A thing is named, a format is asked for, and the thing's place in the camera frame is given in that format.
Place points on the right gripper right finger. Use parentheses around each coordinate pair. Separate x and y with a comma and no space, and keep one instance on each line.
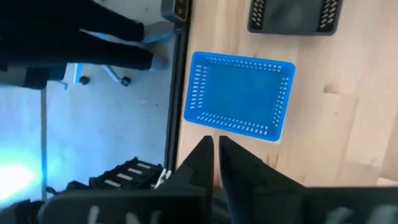
(245,180)

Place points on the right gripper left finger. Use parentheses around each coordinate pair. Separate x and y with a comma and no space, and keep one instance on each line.
(199,168)

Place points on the blue plastic basket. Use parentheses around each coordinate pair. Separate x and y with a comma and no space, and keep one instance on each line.
(239,96)

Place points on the black block with white slots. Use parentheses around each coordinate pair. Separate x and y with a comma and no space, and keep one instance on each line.
(124,171)

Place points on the office chair base with casters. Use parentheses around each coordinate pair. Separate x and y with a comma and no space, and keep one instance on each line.
(125,81)

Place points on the person's shoe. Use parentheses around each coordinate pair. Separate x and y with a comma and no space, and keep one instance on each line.
(157,31)

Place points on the person's leg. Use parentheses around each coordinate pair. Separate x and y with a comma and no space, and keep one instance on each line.
(77,53)
(62,15)

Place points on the black plastic basket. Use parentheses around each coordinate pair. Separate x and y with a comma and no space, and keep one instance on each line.
(295,15)

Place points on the black aluminium table frame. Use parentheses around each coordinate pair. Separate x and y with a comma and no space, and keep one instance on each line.
(177,93)

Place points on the grey table-edge camera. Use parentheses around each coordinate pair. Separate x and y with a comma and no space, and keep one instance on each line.
(174,9)

